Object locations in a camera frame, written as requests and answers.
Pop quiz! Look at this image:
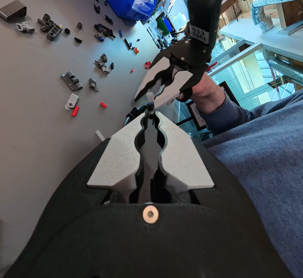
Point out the dark grey L-shaped lego beam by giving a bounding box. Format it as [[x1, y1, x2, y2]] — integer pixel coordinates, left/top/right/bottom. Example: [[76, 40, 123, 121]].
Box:
[[46, 23, 62, 41]]

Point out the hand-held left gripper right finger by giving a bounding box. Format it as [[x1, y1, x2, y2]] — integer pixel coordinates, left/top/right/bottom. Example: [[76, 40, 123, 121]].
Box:
[[151, 112, 214, 203]]

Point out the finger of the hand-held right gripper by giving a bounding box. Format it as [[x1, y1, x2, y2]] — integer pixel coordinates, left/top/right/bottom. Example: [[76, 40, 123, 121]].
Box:
[[134, 54, 173, 102], [152, 69, 193, 109]]

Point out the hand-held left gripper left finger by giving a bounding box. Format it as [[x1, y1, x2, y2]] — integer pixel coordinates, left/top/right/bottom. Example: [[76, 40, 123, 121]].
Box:
[[87, 113, 149, 203]]

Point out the metal duct elbow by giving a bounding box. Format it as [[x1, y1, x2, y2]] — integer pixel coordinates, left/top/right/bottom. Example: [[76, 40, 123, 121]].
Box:
[[251, 5, 275, 33]]

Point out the dark grey curved lego panel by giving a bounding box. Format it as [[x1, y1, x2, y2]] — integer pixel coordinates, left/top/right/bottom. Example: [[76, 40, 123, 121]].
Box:
[[0, 0, 27, 21]]

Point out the person's blue sweater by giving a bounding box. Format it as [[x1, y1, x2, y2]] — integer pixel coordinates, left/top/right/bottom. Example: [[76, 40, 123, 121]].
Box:
[[201, 88, 303, 278]]

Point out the light grey lego pin connector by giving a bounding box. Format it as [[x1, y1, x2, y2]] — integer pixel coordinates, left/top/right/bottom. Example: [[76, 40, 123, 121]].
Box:
[[65, 93, 80, 111]]

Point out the person's right forearm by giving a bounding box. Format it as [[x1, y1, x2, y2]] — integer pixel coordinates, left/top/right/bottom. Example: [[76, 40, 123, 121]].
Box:
[[198, 91, 261, 141]]

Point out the dark grey lego hinge assembly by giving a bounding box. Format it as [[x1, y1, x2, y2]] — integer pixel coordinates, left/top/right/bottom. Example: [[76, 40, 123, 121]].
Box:
[[146, 102, 157, 127]]

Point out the wall vent grille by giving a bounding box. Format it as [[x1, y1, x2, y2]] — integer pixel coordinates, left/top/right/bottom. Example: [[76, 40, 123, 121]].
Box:
[[278, 20, 303, 36]]

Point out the dark grey angled lego connector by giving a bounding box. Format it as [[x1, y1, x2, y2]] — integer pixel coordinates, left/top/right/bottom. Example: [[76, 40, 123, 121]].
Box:
[[37, 13, 56, 32]]

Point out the scatter of black lego pieces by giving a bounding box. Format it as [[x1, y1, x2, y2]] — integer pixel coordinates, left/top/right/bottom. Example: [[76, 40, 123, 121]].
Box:
[[55, 0, 140, 51]]

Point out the person's right hand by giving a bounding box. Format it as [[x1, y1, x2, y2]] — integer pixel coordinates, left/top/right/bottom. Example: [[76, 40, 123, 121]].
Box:
[[190, 72, 225, 115]]

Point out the framed marker tag card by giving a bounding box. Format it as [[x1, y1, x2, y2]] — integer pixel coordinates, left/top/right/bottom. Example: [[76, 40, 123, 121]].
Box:
[[186, 81, 240, 132]]

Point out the dark grey double-pin lego connector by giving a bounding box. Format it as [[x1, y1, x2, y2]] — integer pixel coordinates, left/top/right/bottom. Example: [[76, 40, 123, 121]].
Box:
[[61, 71, 83, 91]]

